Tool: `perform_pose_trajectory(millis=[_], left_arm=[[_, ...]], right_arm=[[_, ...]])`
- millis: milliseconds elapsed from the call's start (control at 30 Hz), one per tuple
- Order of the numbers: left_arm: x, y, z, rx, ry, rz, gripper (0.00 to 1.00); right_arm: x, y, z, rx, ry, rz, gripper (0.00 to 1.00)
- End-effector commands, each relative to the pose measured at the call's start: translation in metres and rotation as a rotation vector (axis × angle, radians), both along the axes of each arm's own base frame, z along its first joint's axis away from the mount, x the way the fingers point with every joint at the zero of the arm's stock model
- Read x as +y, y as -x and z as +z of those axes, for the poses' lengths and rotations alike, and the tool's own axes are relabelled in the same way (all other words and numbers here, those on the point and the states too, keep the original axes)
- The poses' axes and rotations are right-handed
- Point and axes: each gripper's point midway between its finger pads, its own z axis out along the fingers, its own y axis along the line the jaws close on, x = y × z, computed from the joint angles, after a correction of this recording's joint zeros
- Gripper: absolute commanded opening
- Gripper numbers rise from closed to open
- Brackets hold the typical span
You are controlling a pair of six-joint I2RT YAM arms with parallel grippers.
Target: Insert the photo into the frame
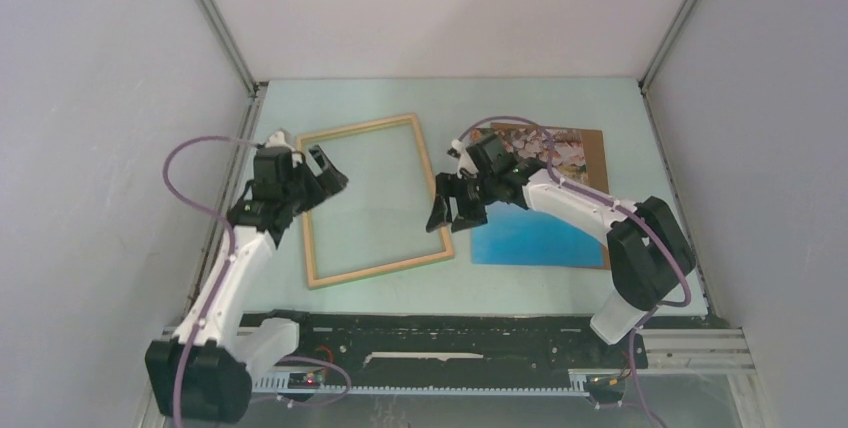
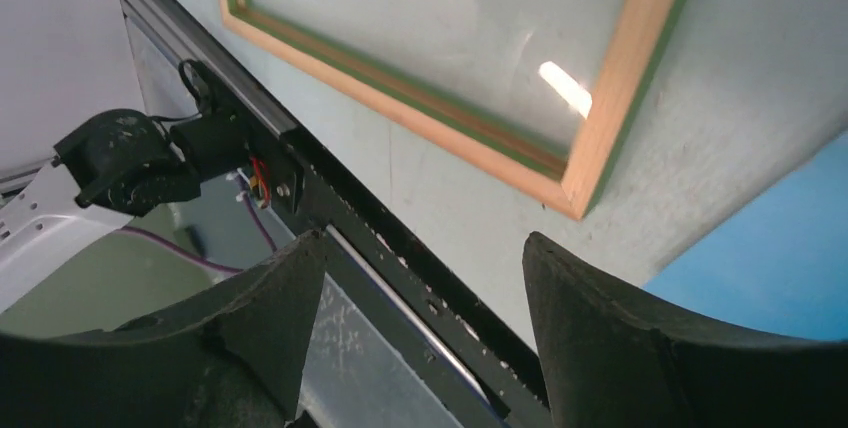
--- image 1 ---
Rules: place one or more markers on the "aluminium corner post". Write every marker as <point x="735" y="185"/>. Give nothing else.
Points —
<point x="675" y="29"/>
<point x="226" y="40"/>

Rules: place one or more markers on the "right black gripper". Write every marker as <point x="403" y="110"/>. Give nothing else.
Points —
<point x="449" y="184"/>

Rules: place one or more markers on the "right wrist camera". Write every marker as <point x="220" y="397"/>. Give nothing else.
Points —
<point x="459" y="152"/>

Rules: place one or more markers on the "wooden picture frame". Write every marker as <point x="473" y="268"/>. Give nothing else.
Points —
<point x="387" y="218"/>

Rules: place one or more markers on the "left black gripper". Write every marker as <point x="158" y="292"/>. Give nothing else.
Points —
<point x="329" y="181"/>

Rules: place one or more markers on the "right aluminium corner post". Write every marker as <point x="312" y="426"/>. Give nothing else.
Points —
<point x="675" y="29"/>

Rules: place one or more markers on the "brown cardboard backing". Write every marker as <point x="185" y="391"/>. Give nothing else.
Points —
<point x="596" y="153"/>

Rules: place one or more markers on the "landscape photo print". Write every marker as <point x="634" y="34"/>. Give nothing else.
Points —
<point x="530" y="239"/>

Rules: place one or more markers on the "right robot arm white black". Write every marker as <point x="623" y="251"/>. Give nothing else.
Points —
<point x="648" y="252"/>

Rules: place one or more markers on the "aluminium base extrusion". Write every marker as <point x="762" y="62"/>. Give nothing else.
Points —
<point x="672" y="350"/>

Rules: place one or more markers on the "left aluminium corner post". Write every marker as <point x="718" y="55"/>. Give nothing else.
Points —
<point x="226" y="40"/>

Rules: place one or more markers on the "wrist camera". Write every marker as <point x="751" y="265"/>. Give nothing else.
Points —
<point x="459" y="152"/>
<point x="281" y="138"/>

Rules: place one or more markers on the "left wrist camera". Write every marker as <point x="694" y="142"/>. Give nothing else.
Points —
<point x="281" y="138"/>

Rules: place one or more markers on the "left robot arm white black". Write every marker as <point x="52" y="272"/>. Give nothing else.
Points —
<point x="205" y="371"/>

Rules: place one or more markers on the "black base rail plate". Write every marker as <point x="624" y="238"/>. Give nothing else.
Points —
<point x="457" y="352"/>

